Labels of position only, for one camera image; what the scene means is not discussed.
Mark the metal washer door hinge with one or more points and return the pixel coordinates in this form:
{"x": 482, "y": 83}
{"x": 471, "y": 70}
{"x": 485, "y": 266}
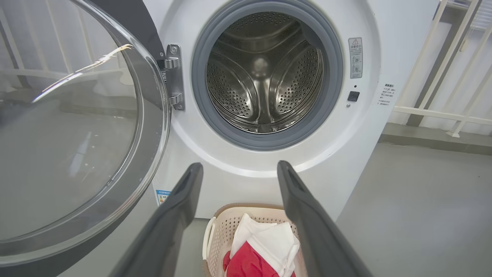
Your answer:
{"x": 177, "y": 80}

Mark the grey warning sticker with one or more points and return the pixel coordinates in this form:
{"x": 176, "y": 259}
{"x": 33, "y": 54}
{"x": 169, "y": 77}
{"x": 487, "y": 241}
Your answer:
{"x": 355, "y": 57}

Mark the black printed text label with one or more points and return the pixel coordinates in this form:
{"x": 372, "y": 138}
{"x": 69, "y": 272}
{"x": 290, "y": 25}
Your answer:
{"x": 386, "y": 94}

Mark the grey concrete curb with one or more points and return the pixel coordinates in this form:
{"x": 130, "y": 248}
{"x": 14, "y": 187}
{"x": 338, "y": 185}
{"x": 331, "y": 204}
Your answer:
{"x": 430, "y": 138}

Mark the blue energy label sticker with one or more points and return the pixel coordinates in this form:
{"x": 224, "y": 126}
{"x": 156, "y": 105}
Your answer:
{"x": 163, "y": 197}

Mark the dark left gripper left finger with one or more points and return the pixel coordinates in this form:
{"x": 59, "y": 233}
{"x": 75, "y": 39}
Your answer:
{"x": 165, "y": 231}

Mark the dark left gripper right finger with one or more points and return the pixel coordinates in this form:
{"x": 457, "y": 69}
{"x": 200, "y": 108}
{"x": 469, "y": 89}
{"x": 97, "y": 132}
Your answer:
{"x": 319, "y": 238}

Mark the round black glass washer door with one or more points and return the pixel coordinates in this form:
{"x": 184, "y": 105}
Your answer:
{"x": 77, "y": 154}

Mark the stainless steel washing machine drum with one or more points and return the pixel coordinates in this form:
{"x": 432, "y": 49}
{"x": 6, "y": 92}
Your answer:
{"x": 265, "y": 77}

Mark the white metal railing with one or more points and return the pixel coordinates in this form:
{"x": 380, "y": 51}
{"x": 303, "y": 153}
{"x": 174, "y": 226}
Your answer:
{"x": 430, "y": 112}

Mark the white front-load washing machine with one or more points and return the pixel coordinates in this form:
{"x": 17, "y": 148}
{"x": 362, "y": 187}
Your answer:
{"x": 346, "y": 154}

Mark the red and white garment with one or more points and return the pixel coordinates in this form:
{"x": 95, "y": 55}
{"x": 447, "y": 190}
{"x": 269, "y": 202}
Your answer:
{"x": 250, "y": 263}

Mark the cream laundry basket brown rim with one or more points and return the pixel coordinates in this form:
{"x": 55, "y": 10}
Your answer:
{"x": 223, "y": 227}

